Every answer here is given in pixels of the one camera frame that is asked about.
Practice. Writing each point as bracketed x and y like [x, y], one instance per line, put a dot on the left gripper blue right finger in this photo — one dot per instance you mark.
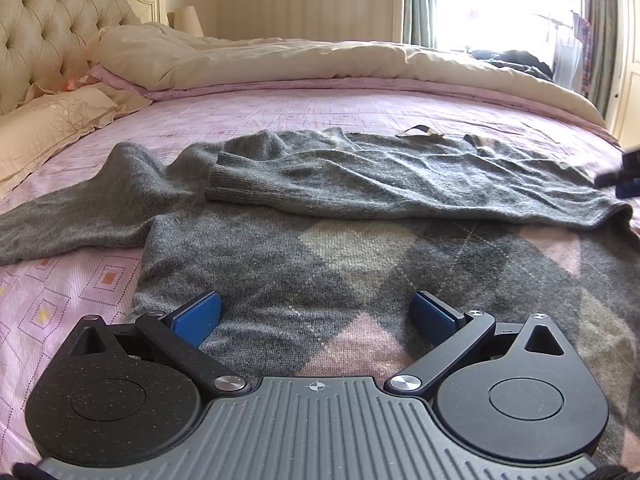
[456, 338]

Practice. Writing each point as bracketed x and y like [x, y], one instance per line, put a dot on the grey-green right curtain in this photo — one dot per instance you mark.
[600, 52]

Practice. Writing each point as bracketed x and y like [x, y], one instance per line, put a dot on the hanging laundry on rack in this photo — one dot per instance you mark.
[569, 35]

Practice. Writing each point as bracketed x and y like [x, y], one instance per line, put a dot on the cream embroidered pillow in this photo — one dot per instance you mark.
[46, 123]

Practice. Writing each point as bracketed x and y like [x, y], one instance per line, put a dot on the dark clothes pile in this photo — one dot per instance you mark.
[519, 60]

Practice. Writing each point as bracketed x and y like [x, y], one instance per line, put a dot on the pink patterned bed sheet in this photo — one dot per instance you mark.
[586, 281]

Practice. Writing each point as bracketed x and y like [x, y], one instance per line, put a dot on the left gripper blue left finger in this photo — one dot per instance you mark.
[176, 337]

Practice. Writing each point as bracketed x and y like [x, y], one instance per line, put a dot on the cream panelled wardrobe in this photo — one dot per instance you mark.
[625, 120]

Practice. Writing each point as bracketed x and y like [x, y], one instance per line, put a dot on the grey argyle knit sweater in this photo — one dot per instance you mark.
[230, 217]

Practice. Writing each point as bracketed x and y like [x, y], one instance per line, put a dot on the cream bedside lamp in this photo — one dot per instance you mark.
[186, 20]

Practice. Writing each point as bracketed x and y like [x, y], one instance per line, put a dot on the cream tufted headboard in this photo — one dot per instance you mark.
[43, 41]

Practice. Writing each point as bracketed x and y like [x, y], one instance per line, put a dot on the grey-green curtain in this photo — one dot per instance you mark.
[418, 26]
[600, 52]

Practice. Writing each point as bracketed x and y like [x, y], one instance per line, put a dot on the beige folded duvet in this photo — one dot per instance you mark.
[159, 58]

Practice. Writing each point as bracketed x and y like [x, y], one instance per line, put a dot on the grey-green left curtain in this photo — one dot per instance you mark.
[418, 26]

